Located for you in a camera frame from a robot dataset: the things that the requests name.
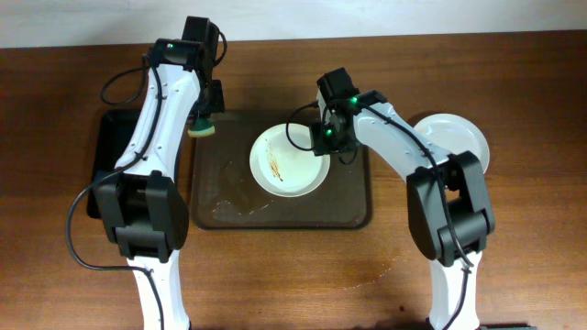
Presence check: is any green yellow sponge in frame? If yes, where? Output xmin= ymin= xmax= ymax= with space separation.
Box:
xmin=187 ymin=118 xmax=216 ymax=138

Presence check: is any white plate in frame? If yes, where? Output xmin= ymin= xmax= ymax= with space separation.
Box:
xmin=249 ymin=124 xmax=330 ymax=198
xmin=414 ymin=114 xmax=490 ymax=172

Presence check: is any brown translucent tray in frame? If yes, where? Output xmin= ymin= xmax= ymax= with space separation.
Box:
xmin=190 ymin=111 xmax=371 ymax=230

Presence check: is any black plastic tray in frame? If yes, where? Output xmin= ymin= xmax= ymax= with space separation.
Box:
xmin=86 ymin=109 xmax=181 ymax=219

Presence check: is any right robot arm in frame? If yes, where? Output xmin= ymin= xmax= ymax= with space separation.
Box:
xmin=312 ymin=88 xmax=495 ymax=329

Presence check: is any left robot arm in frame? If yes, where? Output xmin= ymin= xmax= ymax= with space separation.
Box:
xmin=94 ymin=39 xmax=221 ymax=329

